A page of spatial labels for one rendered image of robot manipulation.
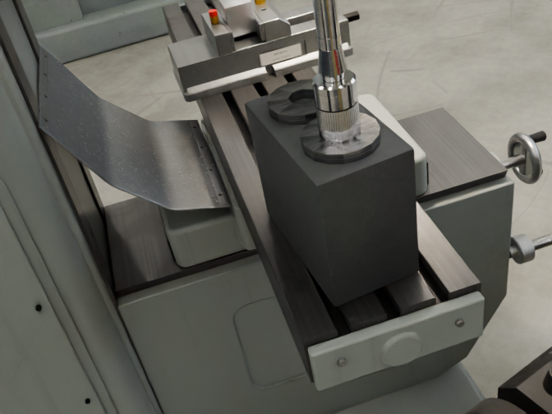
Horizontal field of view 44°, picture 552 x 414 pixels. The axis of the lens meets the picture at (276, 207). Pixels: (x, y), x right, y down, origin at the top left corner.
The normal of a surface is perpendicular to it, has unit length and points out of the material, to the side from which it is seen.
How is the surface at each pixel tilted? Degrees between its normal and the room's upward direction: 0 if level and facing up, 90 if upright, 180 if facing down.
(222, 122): 0
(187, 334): 90
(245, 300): 90
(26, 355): 89
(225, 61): 90
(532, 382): 0
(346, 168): 0
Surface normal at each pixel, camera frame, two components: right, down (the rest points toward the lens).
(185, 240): 0.27, 0.56
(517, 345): -0.16, -0.78
